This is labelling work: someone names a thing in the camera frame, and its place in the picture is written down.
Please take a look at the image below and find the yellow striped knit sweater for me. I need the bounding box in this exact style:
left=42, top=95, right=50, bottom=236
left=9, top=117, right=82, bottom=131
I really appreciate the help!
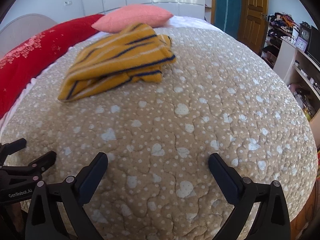
left=57, top=23, right=176, bottom=102

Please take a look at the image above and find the red embroidered long pillow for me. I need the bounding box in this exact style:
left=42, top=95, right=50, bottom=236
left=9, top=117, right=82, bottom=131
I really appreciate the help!
left=0, top=14, right=102, bottom=116

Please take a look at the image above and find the white rounded headboard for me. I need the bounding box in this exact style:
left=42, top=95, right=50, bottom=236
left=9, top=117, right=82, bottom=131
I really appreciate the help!
left=0, top=14, right=57, bottom=57

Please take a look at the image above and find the beige heart-patterned quilt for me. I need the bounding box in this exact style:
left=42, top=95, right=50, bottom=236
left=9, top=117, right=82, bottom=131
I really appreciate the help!
left=1, top=28, right=318, bottom=239

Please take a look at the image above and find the white shelf unit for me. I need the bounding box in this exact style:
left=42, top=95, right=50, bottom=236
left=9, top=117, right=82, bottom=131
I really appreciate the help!
left=273, top=39, right=319, bottom=146

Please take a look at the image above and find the pink knit cushion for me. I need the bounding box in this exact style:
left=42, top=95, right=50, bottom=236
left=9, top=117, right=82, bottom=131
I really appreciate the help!
left=91, top=4, right=174, bottom=33

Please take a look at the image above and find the cluttered shoe rack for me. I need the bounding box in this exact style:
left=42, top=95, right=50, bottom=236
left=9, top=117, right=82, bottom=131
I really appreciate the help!
left=260, top=12, right=298, bottom=69

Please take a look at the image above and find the pink desk clock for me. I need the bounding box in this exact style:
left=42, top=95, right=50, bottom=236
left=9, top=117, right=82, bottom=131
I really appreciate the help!
left=295, top=36, right=308, bottom=52

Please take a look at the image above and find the dark ornate mantel clock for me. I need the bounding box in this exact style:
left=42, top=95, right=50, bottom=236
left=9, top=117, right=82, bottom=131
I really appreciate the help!
left=299, top=21, right=311, bottom=42

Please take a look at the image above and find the brown wooden door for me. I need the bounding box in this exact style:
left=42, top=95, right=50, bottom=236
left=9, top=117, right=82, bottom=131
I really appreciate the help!
left=238, top=0, right=268, bottom=54

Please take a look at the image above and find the teal curtain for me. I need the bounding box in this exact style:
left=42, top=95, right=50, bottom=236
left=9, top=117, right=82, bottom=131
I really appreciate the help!
left=214, top=0, right=242, bottom=39

